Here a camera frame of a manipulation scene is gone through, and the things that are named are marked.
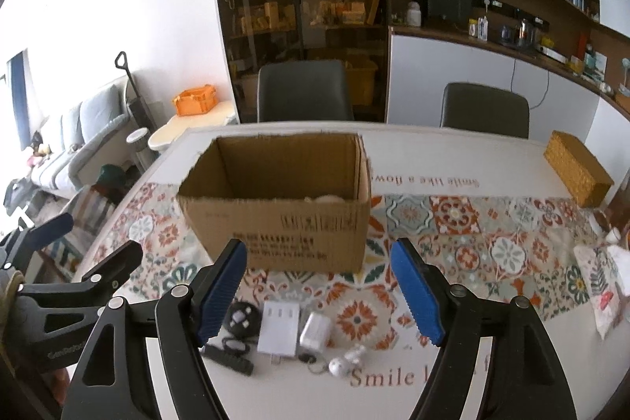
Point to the white power adapter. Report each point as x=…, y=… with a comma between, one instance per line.
x=278, y=326

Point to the beige rounded item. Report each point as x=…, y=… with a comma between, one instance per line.
x=325, y=199

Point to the floral patterned tablecloth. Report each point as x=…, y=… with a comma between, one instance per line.
x=457, y=216

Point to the dark grey dining chair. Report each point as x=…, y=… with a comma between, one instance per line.
x=485, y=110
x=302, y=90

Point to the yellow plastic crate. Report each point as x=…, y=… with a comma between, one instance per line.
x=363, y=83

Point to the orange plastic crate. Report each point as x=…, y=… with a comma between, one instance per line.
x=194, y=101

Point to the grey sofa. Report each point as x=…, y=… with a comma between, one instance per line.
x=83, y=129

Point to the small desk fan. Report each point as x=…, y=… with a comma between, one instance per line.
x=624, y=75

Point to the white bottle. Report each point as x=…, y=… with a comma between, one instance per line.
x=414, y=15

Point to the white carton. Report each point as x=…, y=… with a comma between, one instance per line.
x=482, y=29

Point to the blue curtain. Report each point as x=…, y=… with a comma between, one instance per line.
x=18, y=105

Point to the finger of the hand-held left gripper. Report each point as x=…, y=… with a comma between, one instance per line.
x=120, y=262
x=51, y=225

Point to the white cylinder bin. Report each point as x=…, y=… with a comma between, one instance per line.
x=139, y=149

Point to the brown cardboard box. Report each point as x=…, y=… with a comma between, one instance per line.
x=295, y=223

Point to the black round remote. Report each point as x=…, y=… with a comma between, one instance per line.
x=241, y=315

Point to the woven wicker box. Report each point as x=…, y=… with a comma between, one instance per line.
x=576, y=164

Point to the floral pouch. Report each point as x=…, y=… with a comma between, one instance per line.
x=603, y=287

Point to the cream side table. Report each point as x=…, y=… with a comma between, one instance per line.
x=197, y=125

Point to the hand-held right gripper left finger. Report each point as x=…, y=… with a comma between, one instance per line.
x=224, y=297

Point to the striped cloth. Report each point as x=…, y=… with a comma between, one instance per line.
x=83, y=223

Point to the black upright vacuum cleaner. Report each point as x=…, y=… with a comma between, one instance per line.
x=138, y=105

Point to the small white charger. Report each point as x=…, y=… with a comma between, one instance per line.
x=315, y=329

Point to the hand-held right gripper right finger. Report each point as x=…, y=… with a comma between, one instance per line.
x=418, y=294

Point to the glass kettle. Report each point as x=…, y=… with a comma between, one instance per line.
x=524, y=34

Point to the white sideboard cabinet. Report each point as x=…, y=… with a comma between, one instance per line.
x=433, y=70

